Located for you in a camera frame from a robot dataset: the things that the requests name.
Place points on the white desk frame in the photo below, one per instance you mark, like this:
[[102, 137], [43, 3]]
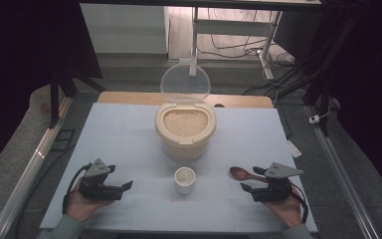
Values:
[[232, 27]]

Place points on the small white box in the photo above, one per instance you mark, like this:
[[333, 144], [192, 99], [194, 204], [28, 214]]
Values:
[[314, 119]]

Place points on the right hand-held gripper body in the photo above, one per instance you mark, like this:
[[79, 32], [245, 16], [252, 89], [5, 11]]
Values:
[[277, 189]]

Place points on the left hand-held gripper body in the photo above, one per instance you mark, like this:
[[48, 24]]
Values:
[[96, 191]]

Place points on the white cup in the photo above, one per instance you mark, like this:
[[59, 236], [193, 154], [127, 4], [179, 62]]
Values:
[[184, 181]]

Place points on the beige rice container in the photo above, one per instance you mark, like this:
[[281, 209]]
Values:
[[185, 147]]

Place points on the white tag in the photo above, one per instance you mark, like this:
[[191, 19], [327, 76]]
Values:
[[294, 149]]

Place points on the brown wooden spoon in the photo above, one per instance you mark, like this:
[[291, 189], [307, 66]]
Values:
[[240, 173]]

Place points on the person's right hand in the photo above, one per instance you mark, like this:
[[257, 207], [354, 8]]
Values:
[[286, 210]]

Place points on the wooden table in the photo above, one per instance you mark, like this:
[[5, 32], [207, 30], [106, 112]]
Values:
[[129, 98]]

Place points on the black tripod stand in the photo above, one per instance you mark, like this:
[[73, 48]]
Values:
[[321, 96], [54, 99]]

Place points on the black curtain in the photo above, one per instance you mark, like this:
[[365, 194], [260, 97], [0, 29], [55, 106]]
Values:
[[20, 59], [368, 83]]

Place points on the white rice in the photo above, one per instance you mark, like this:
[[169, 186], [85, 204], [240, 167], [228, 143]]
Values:
[[185, 122]]

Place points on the white cabinet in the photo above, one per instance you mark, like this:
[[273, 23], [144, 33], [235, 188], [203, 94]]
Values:
[[122, 28]]

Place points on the clear container lid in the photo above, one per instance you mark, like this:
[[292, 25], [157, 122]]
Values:
[[185, 81]]

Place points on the aluminium rail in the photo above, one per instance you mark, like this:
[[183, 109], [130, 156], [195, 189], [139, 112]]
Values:
[[30, 166], [344, 179]]

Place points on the person's left hand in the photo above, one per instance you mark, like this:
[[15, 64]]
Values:
[[81, 207]]

